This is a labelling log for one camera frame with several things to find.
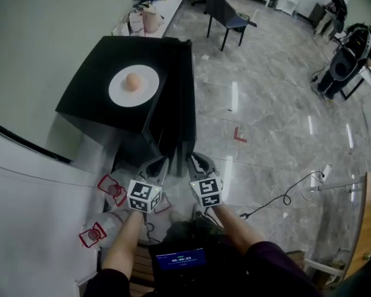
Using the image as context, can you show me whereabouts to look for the black fridge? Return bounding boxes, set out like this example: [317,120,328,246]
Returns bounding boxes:
[54,35,197,178]

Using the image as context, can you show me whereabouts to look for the person's camouflage trousers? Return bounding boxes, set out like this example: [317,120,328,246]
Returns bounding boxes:
[161,210,228,246]

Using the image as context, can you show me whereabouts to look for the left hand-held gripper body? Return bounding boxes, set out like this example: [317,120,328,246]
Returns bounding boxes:
[126,168,168,214]

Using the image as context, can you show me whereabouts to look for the black device with blue screen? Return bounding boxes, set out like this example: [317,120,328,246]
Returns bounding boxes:
[148,243,208,293]

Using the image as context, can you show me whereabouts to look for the red floor tape mark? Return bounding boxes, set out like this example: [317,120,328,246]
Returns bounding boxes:
[232,126,248,144]

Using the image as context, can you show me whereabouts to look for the brown egg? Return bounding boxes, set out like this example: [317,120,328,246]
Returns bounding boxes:
[125,72,142,92]

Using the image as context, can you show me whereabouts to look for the white panel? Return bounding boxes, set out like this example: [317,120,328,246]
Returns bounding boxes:
[0,124,105,297]

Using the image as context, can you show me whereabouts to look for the black metal frame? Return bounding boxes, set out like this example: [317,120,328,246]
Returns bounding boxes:
[339,72,369,101]

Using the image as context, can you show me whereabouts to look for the pink bag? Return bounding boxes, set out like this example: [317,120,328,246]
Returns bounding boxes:
[141,9,165,34]

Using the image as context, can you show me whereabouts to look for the black floor cable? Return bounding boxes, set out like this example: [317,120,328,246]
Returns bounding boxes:
[240,171,326,220]

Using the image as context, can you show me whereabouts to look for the white table frame bar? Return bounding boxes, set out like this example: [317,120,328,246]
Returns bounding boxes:
[316,178,368,193]

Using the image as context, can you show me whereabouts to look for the person's dark top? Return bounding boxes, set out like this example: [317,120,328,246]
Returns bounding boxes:
[83,241,325,297]

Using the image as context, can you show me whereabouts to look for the grey chair with blue seat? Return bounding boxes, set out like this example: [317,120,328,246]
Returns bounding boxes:
[205,0,252,53]

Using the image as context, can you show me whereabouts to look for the person's right forearm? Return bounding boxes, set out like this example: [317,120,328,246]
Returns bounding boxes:
[213,202,267,257]

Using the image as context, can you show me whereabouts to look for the white plastic bag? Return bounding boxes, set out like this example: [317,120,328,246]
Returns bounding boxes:
[127,10,146,37]

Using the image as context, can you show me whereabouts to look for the wooden table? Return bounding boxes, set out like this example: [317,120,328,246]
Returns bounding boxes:
[342,171,371,282]

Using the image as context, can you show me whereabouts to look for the wooden slatted stool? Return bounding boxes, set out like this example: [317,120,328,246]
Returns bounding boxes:
[129,244,158,297]

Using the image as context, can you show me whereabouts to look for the long white bench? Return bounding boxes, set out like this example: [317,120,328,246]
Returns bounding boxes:
[112,0,191,39]

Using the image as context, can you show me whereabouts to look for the white power strip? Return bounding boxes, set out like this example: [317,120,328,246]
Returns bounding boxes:
[320,163,334,183]

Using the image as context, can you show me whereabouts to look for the person's left forearm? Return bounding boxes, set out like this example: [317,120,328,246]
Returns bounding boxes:
[101,210,147,280]

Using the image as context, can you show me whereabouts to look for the white plate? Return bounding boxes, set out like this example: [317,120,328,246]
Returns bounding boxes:
[108,64,160,108]

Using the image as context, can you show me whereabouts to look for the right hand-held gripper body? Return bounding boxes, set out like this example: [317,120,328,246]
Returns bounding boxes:
[189,166,223,209]

